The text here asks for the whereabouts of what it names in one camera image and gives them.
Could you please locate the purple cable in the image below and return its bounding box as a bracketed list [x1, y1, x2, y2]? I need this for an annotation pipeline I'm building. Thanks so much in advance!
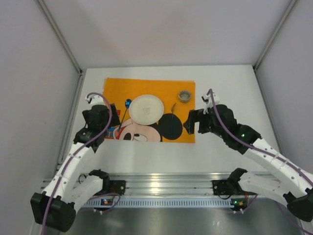
[207, 88, 313, 235]
[41, 92, 120, 235]

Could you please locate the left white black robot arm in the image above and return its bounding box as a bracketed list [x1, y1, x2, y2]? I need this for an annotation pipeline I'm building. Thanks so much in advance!
[30, 104, 120, 232]

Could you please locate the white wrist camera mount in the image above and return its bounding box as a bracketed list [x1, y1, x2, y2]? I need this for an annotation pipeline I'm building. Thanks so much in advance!
[201, 90, 220, 114]

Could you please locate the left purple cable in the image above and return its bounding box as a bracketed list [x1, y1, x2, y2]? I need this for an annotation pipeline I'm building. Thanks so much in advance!
[41, 92, 120, 235]

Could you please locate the speckled ceramic cup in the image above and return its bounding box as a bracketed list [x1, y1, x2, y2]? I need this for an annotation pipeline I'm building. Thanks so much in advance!
[178, 90, 192, 103]

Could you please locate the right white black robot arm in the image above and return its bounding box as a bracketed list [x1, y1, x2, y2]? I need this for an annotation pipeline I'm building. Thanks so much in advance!
[183, 104, 313, 222]

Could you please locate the blue fork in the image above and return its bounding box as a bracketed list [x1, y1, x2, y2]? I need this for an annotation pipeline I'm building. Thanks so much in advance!
[170, 103, 176, 138]

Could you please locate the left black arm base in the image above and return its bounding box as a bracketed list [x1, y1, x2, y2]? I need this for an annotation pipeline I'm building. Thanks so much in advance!
[93, 180, 126, 196]

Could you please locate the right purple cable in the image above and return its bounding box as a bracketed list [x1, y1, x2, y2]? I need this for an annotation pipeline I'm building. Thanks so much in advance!
[207, 88, 313, 235]

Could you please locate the orange cartoon mouse placemat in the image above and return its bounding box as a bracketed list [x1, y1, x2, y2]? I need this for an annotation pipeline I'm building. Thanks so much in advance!
[102, 78, 196, 143]

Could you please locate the aluminium mounting rail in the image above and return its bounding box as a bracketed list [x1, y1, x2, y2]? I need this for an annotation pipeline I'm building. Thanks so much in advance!
[39, 159, 305, 198]

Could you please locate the slotted grey cable duct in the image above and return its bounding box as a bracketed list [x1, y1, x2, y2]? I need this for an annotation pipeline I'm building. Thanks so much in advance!
[83, 197, 246, 209]

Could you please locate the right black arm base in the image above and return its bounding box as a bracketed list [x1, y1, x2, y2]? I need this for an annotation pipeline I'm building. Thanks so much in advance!
[212, 180, 255, 196]

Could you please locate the cream round plate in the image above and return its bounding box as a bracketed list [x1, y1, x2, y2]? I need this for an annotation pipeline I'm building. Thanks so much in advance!
[129, 94, 164, 125]

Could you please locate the blue spoon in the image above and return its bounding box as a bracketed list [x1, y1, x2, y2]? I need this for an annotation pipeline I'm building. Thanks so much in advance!
[117, 99, 132, 131]

